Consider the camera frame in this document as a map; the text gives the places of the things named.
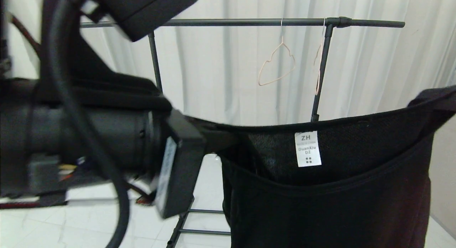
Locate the white curtain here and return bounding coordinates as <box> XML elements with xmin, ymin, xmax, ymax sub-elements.
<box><xmin>5</xmin><ymin>0</ymin><xmax>456</xmax><ymax>129</ymax></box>

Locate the black garment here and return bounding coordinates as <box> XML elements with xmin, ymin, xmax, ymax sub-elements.
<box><xmin>185</xmin><ymin>85</ymin><xmax>456</xmax><ymax>248</ymax></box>

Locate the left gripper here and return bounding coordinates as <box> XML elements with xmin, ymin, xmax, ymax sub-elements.
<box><xmin>30</xmin><ymin>108</ymin><xmax>208</xmax><ymax>220</ymax></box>

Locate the pink clothes hanger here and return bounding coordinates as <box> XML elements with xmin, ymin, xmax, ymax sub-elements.
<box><xmin>313</xmin><ymin>27</ymin><xmax>325</xmax><ymax>97</ymax></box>
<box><xmin>258</xmin><ymin>25</ymin><xmax>296</xmax><ymax>87</ymax></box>

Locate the black clothes rack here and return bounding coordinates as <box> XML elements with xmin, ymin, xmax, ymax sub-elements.
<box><xmin>79</xmin><ymin>17</ymin><xmax>406</xmax><ymax>248</ymax></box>

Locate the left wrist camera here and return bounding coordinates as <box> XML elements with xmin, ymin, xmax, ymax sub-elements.
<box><xmin>39</xmin><ymin>0</ymin><xmax>199</xmax><ymax>111</ymax></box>

